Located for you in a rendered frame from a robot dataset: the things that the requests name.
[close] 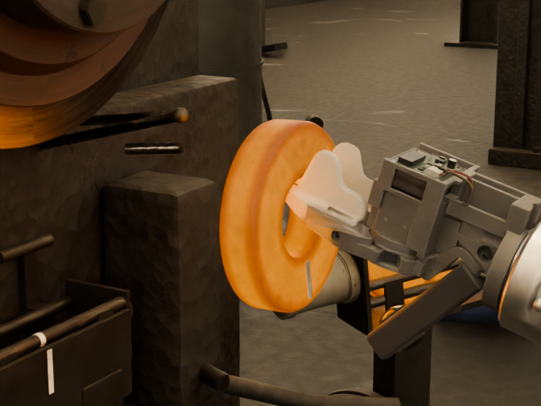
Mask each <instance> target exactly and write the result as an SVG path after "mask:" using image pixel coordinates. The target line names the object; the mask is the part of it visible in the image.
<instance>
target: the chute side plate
mask: <svg viewBox="0 0 541 406"><path fill-rule="evenodd" d="M50 349H52V364H53V381H54V392H53V393H52V394H50V395H49V386H48V370H47V350H50ZM119 369H122V370H123V395H124V398H125V397H127V396H128V395H130V394H132V370H131V343H130V310H129V309H123V310H121V311H119V312H117V313H115V314H113V315H111V316H109V317H106V318H104V319H102V320H100V321H97V322H95V323H93V324H91V325H89V326H87V327H84V328H83V329H80V330H78V331H76V332H75V333H71V334H69V335H68V336H66V337H64V338H61V339H59V340H57V341H55V342H53V343H51V344H49V345H46V346H44V347H42V348H40V349H38V350H35V351H33V352H31V353H30V354H27V355H25V356H23V357H21V358H18V359H16V360H14V361H13V362H10V363H8V364H6V365H4V366H2V367H0V406H82V390H83V389H84V388H85V387H88V386H89V385H91V384H93V383H95V382H97V381H98V380H100V379H103V378H104V377H106V376H107V375H110V374H112V373H114V372H115V371H117V370H119Z"/></svg>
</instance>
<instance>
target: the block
mask: <svg viewBox="0 0 541 406"><path fill-rule="evenodd" d="M103 217H104V240H105V284H106V286H109V287H114V288H121V289H125V290H130V302H131V304H132V306H133V315H132V318H131V342H132V358H131V370H132V394H130V395H128V396H127V397H125V398H124V402H127V403H130V404H136V405H139V406H199V405H201V404H203V403H204V402H205V401H207V400H209V399H210V398H212V397H214V396H215V395H216V394H217V393H218V391H217V390H215V389H214V388H212V387H210V386H208V385H207V384H205V383H202V382H201V381H200V379H199V376H198V375H199V371H200V368H201V366H202V365H203V364H204V363H207V364H210V365H212V366H214V367H216V368H217V369H219V370H220V369H221V368H220V296H219V222H218V187H217V183H215V182H213V181H211V180H209V179H205V178H199V177H193V176H181V175H175V174H169V173H162V172H151V171H145V172H140V173H137V174H134V175H132V176H128V177H124V178H121V179H119V180H115V181H112V182H109V183H108V184H107V185H106V186H105V187H104V190H103Z"/></svg>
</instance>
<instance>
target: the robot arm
mask: <svg viewBox="0 0 541 406"><path fill-rule="evenodd" d="M432 153H434V154H436V155H439V156H440V157H437V156H434V155H432ZM447 160H448V161H447ZM456 163H458V164H461V166H458V165H456ZM479 170H480V166H477V165H476V164H472V163H470V162H468V161H466V160H463V159H460V158H458V157H455V156H454V155H450V154H448V153H446V152H444V151H441V150H438V149H436V148H434V147H430V146H428V145H426V144H424V143H420V144H419V149H417V148H415V147H414V148H412V149H410V150H408V151H405V152H403V153H401V154H399V155H396V156H394V157H392V158H389V159H387V158H385V159H384V160H383V163H382V168H381V171H380V174H379V177H378V178H376V179H374V180H371V179H369V178H367V177H366V176H365V174H364V172H363V168H362V162H361V153H360V151H359V149H358V148H357V147H356V146H354V145H352V144H351V143H340V144H338V145H337V146H336V147H335V148H334V149H333V151H332V152H330V151H327V150H323V151H319V152H317V153H316V154H315V156H314V158H313V159H312V162H311V163H310V164H309V166H308V169H307V170H306V172H305V173H304V175H303V177H302V179H298V180H297V181H296V182H295V183H294V184H293V185H292V187H291V189H290V191H289V193H288V194H287V199H286V203H287V204H288V205H289V206H290V208H291V209H292V210H293V212H294V213H295V214H296V215H297V216H298V217H299V218H300V219H301V220H302V221H304V223H305V225H306V226H307V227H308V228H310V229H311V230H313V231H314V232H315V233H317V234H318V235H319V236H320V237H322V238H323V239H324V240H326V241H327V242H329V243H331V244H333V245H334V246H335V247H338V248H340V249H342V250H343V251H346V252H349V253H350V254H353V255H356V256H359V257H361V258H363V259H366V260H368V261H370V262H371V263H374V264H375V265H377V266H379V267H382V268H385V269H387V270H390V271H393V272H396V273H399V274H401V275H405V276H414V275H416V276H418V277H420V276H421V277H422V279H424V280H430V279H432V278H433V277H435V276H436V275H438V274H439V273H441V272H442V271H443V270H445V269H446V268H447V267H449V266H450V265H451V264H453V263H454V262H455V261H457V260H458V259H459V258H461V259H462V260H463V263H461V264H460V265H459V266H457V267H456V268H454V269H453V270H452V271H450V272H449V273H448V274H447V275H446V276H444V277H443V278H442V279H440V280H439V281H437V282H436V283H435V284H433V285H432V286H431V287H430V288H428V289H427V290H426V291H424V292H423V293H421V294H420V295H419V296H417V297H416V298H415V299H414V300H413V301H411V302H410V303H409V304H407V305H406V306H404V305H399V306H394V307H392V308H390V309H388V310H387V311H385V312H384V313H383V315H382V317H381V319H380V321H379V323H378V324H379V326H378V327H377V328H376V329H374V330H373V331H371V332H370V333H369V334H368V335H367V338H366V339H367V342H368V343H369V344H370V345H371V347H372V348H373V349H374V351H375V352H376V354H377V355H378V357H379V358H381V359H388V358H389V357H390V356H391V355H393V354H395V353H396V352H397V351H398V352H399V353H400V352H406V351H409V350H413V349H414V348H416V347H417V345H418V344H420V343H421V341H422V339H423V336H424V334H425V333H424V332H425V331H426V330H427V329H429V328H430V327H432V326H433V325H434V324H435V323H437V322H438V321H440V320H441V319H443V318H444V317H446V316H447V315H448V314H450V313H451V312H452V311H453V310H455V309H456V308H458V307H459V306H461V305H462V304H463V303H465V302H466V301H467V300H469V299H470V298H471V297H473V296H474V295H476V294H477V293H478V292H480V291H481V290H482V289H483V290H482V295H481V302H482V304H483V305H485V306H487V307H489V308H491V309H494V310H496V311H498V320H499V323H500V326H501V327H503V328H505V329H508V330H509V331H512V332H514V333H516V334H518V335H520V336H522V337H525V338H527V339H529V340H531V341H533V342H536V343H538V344H540V345H541V222H539V223H538V224H536V222H537V221H538V218H539V214H540V211H541V199H540V198H537V197H534V196H532V195H530V194H528V193H525V192H523V191H520V190H518V189H516V188H513V187H510V186H509V185H506V184H503V183H501V182H499V181H496V180H493V179H491V178H489V177H487V176H483V175H482V174H479Z"/></svg>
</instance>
